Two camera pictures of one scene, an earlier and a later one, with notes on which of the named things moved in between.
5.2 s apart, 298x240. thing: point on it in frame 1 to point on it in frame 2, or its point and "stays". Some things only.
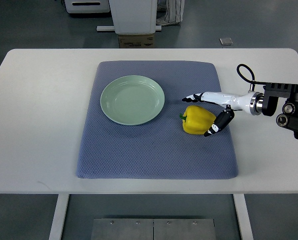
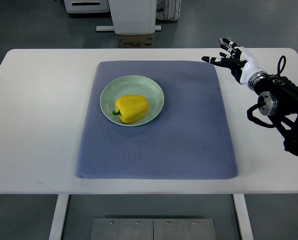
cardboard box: (136, 41) stays
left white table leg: (57, 223) stays
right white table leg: (244, 216) stays
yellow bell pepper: (196, 120) to (131, 108)
